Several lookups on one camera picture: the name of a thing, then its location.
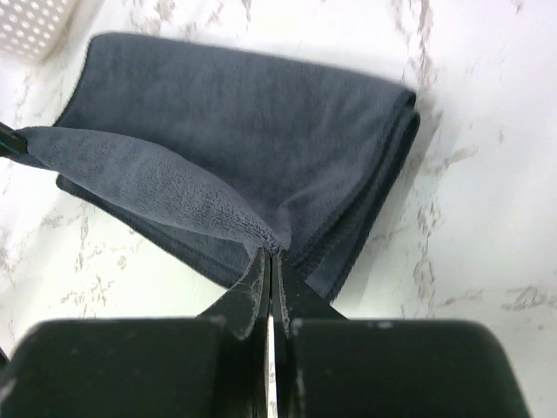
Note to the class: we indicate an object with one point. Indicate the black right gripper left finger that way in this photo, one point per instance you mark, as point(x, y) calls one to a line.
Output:
point(211, 365)

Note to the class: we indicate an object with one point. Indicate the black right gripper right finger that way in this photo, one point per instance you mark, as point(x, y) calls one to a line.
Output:
point(331, 366)

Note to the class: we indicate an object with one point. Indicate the white perforated basket left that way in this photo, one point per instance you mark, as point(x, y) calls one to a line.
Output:
point(31, 28)

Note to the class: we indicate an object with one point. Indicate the dark blue towel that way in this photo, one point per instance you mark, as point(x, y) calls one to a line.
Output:
point(212, 153)

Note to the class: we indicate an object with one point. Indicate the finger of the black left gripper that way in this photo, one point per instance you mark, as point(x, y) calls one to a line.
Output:
point(10, 142)

